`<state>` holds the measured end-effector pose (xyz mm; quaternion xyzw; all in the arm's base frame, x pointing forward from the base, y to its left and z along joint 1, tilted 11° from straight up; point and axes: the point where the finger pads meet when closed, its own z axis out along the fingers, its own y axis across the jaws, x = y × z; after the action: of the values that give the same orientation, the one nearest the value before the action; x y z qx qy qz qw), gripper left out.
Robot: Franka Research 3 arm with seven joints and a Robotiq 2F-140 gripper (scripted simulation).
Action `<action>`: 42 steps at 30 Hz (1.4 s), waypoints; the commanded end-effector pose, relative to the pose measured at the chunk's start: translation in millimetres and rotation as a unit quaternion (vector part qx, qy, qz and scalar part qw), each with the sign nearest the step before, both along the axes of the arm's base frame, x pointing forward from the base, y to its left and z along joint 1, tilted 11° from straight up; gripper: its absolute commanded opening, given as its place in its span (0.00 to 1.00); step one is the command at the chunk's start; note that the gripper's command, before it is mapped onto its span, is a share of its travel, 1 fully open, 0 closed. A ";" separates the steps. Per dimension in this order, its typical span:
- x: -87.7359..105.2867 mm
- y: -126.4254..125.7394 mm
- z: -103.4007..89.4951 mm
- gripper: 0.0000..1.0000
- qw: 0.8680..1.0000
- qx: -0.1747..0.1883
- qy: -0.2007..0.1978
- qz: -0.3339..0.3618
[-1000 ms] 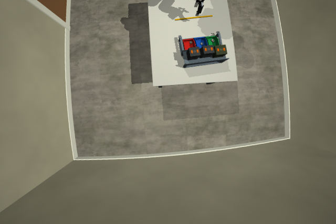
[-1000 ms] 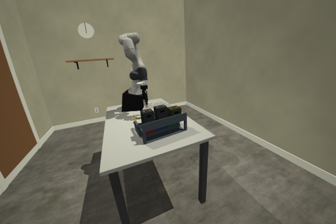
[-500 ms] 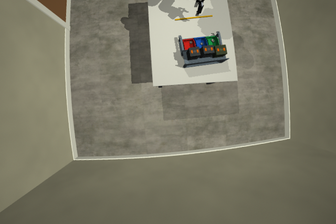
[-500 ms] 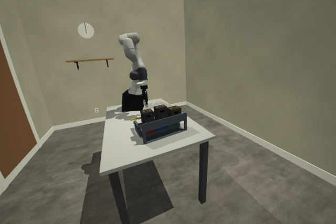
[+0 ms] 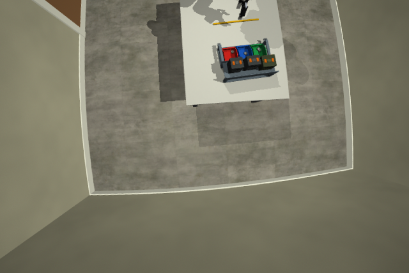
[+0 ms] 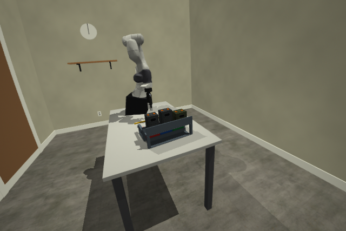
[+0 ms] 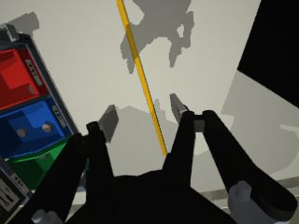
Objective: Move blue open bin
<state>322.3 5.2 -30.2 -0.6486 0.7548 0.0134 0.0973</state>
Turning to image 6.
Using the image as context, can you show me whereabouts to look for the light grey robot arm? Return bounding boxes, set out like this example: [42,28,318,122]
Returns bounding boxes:
[122,34,152,98]

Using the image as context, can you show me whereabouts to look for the grey metal shelf rack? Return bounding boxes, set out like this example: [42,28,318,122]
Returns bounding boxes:
[137,116,192,149]

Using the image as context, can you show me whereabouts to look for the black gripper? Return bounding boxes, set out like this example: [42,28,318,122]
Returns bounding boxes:
[144,88,152,111]

